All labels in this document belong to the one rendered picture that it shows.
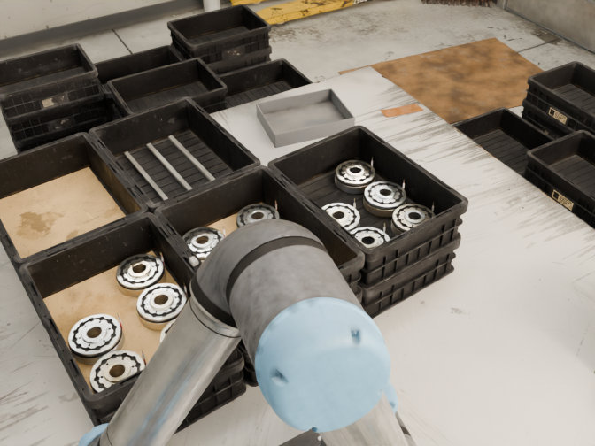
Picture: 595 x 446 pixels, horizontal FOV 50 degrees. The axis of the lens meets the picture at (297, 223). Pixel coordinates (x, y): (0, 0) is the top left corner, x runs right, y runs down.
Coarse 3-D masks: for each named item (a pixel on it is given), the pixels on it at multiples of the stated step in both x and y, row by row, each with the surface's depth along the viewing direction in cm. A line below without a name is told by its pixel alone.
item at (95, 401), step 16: (128, 224) 141; (160, 224) 140; (80, 240) 137; (48, 256) 134; (192, 272) 129; (32, 288) 127; (48, 320) 120; (64, 352) 115; (80, 384) 110; (128, 384) 110; (96, 400) 107; (112, 400) 110
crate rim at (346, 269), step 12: (252, 168) 155; (264, 168) 155; (228, 180) 152; (276, 180) 151; (204, 192) 148; (288, 192) 148; (168, 204) 145; (300, 204) 145; (156, 216) 142; (168, 228) 139; (336, 228) 138; (180, 240) 136; (348, 240) 135; (192, 252) 133; (360, 252) 133; (348, 264) 130; (360, 264) 131
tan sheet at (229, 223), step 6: (234, 216) 157; (216, 222) 156; (222, 222) 155; (228, 222) 155; (234, 222) 155; (216, 228) 154; (222, 228) 154; (228, 228) 154; (234, 228) 154; (228, 234) 152
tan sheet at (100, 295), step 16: (112, 272) 144; (80, 288) 140; (96, 288) 140; (112, 288) 140; (48, 304) 137; (64, 304) 137; (80, 304) 137; (96, 304) 136; (112, 304) 136; (128, 304) 136; (64, 320) 133; (80, 320) 133; (128, 320) 133; (64, 336) 130; (128, 336) 130; (144, 336) 130; (144, 352) 127; (80, 368) 124
